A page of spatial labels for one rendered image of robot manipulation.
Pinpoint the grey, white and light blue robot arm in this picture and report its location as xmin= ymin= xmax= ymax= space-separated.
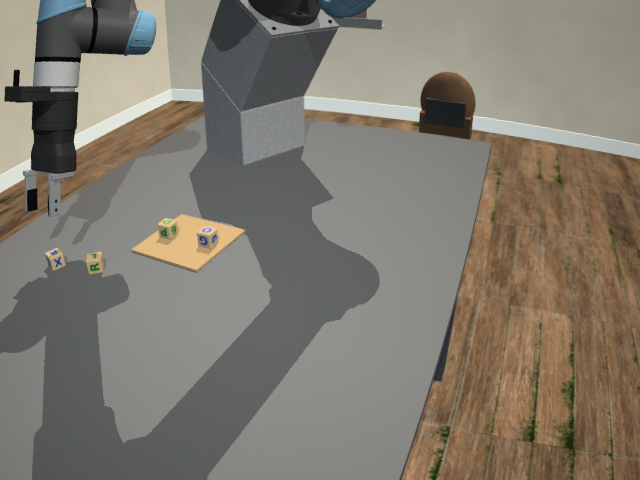
xmin=35 ymin=0 xmax=376 ymax=63

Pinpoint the light orange mat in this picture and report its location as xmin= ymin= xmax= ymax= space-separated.
xmin=131 ymin=214 xmax=245 ymax=272

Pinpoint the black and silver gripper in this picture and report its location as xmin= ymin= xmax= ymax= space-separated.
xmin=4 ymin=62 xmax=80 ymax=217

